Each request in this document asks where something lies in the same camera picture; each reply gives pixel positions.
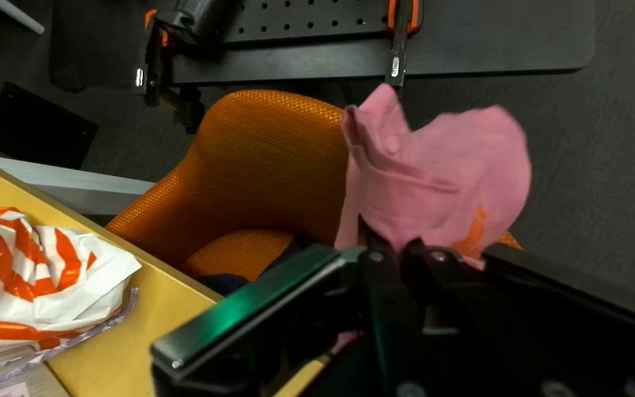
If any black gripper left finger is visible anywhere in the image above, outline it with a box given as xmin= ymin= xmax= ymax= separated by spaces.
xmin=359 ymin=224 xmax=430 ymax=397

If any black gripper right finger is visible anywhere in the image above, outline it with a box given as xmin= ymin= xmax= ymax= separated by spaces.
xmin=402 ymin=243 xmax=594 ymax=397

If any pink garment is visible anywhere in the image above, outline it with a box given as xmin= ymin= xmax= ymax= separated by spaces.
xmin=335 ymin=84 xmax=532 ymax=269

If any near orange chair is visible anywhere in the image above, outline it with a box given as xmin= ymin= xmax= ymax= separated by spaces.
xmin=108 ymin=91 xmax=347 ymax=291

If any orange black clamp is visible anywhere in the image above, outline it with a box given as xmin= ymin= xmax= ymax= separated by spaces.
xmin=133 ymin=7 xmax=172 ymax=107
xmin=386 ymin=0 xmax=421 ymax=91

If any black perforated mounting board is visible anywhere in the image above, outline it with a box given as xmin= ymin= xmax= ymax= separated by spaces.
xmin=49 ymin=0 xmax=598 ymax=94

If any white orange striped garment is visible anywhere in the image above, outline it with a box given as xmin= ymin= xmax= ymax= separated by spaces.
xmin=0 ymin=208 xmax=140 ymax=348

